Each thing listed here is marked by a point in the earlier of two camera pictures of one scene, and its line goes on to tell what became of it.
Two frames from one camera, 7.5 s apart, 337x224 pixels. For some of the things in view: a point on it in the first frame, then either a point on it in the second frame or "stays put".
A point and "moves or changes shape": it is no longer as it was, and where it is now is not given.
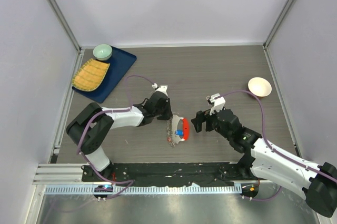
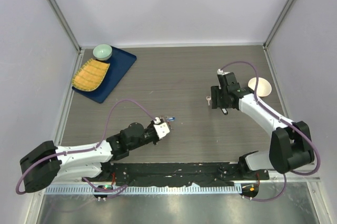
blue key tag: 179,132 moves or changes shape
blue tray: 120,62 stays put
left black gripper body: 159,113 -> 148,136
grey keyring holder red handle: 175,120 moves or changes shape
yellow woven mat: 90,75 stays put
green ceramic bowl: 102,52 stays put
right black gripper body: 216,126 -> 219,99
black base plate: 170,173 stays put
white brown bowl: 259,87 stays put
